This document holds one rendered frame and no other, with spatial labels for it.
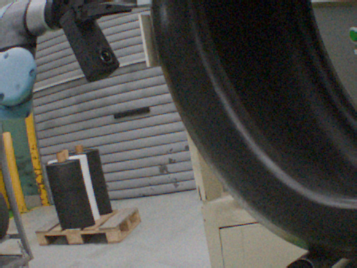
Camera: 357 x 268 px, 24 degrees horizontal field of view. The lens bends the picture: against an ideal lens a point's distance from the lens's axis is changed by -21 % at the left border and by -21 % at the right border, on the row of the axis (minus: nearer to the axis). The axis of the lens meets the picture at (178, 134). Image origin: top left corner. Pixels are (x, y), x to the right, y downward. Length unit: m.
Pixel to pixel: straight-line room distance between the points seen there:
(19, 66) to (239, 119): 0.31
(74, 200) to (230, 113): 6.49
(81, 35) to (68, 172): 6.23
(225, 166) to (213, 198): 0.95
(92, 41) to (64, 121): 9.60
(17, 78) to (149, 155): 9.40
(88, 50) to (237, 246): 0.79
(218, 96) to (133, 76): 9.53
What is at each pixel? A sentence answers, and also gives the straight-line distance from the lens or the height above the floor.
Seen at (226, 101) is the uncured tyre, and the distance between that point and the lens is 0.90.
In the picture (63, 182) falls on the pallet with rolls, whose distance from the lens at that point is 7.35.
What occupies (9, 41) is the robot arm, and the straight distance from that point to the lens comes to 1.23.
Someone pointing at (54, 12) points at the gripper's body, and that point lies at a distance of 1.17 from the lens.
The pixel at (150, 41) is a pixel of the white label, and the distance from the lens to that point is 0.97.
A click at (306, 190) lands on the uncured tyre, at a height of 1.01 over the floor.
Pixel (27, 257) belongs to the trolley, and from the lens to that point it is 5.55.
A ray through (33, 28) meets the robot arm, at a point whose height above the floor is 1.25.
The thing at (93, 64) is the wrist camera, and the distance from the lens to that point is 1.13.
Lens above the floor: 1.13
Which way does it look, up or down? 3 degrees down
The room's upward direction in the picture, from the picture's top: 11 degrees counter-clockwise
